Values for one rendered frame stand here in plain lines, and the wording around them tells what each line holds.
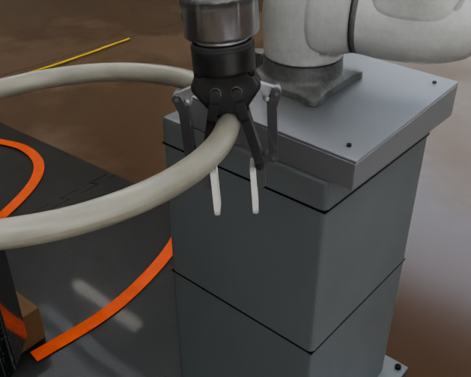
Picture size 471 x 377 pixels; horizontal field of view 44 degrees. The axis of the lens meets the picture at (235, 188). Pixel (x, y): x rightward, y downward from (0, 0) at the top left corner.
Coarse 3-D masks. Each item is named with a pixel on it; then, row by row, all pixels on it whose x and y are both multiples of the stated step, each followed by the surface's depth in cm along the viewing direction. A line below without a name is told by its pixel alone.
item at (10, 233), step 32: (96, 64) 93; (128, 64) 92; (160, 64) 91; (0, 96) 91; (224, 128) 68; (192, 160) 62; (128, 192) 57; (160, 192) 58; (0, 224) 54; (32, 224) 54; (64, 224) 54; (96, 224) 55
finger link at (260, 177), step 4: (264, 152) 75; (268, 152) 75; (264, 156) 75; (268, 156) 75; (264, 160) 75; (268, 160) 75; (264, 164) 75; (264, 168) 76; (256, 172) 76; (260, 172) 76; (264, 172) 76; (256, 176) 76; (260, 176) 76; (264, 176) 76; (260, 180) 76; (264, 180) 76; (260, 184) 77; (264, 184) 77
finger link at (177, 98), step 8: (176, 96) 70; (176, 104) 71; (184, 112) 71; (184, 120) 72; (184, 128) 72; (192, 128) 74; (184, 136) 73; (192, 136) 74; (184, 144) 74; (192, 144) 74; (184, 152) 74
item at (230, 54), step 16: (192, 48) 67; (208, 48) 65; (224, 48) 65; (240, 48) 65; (192, 64) 69; (208, 64) 66; (224, 64) 66; (240, 64) 66; (192, 80) 71; (208, 80) 69; (224, 80) 69; (240, 80) 69; (256, 80) 69; (208, 96) 70; (224, 96) 70; (224, 112) 71
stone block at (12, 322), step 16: (0, 256) 122; (0, 272) 121; (0, 288) 120; (0, 304) 120; (16, 304) 132; (0, 320) 120; (16, 320) 131; (0, 336) 122; (16, 336) 130; (0, 352) 123; (16, 352) 129; (0, 368) 125
